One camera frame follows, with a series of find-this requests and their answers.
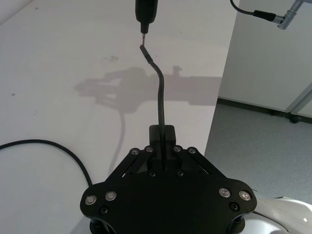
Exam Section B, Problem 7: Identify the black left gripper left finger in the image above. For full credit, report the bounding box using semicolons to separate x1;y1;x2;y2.
114;124;162;176

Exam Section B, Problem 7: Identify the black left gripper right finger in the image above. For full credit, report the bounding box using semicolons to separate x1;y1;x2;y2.
164;124;213;176

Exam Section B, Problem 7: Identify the black power cord with plug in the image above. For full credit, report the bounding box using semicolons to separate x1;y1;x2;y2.
0;0;165;186

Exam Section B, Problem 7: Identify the white table cloth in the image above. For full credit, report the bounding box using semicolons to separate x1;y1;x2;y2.
0;0;241;234

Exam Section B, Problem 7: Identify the white partition panel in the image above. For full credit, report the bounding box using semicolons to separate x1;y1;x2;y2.
217;0;312;115

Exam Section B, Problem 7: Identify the white glossy robot shell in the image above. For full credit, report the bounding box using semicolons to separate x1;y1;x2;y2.
243;195;312;234

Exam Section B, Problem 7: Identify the grey frame post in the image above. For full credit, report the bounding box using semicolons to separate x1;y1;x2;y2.
287;82;312;124

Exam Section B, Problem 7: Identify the thin dark cable silver plug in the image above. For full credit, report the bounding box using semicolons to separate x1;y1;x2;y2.
230;0;312;31

